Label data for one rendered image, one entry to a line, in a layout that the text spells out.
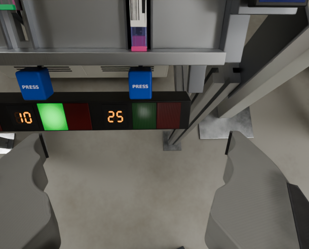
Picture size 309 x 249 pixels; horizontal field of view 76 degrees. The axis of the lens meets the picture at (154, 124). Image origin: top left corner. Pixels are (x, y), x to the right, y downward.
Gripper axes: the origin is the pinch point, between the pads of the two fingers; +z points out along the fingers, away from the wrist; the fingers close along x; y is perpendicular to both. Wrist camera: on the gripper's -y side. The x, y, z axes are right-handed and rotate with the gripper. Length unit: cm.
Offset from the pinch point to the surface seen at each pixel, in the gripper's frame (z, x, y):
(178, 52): 7.8, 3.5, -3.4
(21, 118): 10.8, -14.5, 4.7
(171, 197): 48, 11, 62
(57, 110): 10.8, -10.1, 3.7
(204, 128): 67, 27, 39
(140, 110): 10.9, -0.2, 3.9
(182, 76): 52, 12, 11
